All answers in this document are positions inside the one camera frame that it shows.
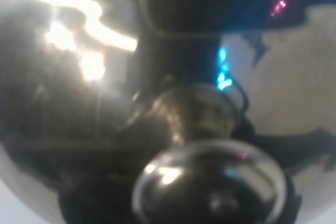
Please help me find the stainless steel teapot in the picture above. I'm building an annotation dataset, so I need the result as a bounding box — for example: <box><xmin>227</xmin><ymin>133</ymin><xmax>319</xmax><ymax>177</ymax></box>
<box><xmin>1</xmin><ymin>0</ymin><xmax>335</xmax><ymax>223</ymax></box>

